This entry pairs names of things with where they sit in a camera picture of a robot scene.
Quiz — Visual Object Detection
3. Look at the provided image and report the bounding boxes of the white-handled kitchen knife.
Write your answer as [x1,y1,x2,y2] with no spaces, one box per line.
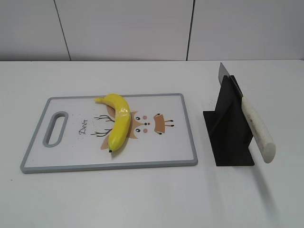
[218,63,276,163]

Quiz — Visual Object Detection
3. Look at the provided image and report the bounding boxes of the yellow plastic banana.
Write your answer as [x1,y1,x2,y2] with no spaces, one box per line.
[95,94,132,152]

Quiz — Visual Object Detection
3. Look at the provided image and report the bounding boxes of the black knife stand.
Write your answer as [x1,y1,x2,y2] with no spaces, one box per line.
[203,76,255,166]

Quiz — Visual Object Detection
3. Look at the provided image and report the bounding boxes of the white grey-rimmed cutting board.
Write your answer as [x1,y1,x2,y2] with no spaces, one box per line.
[20,93,198,173]

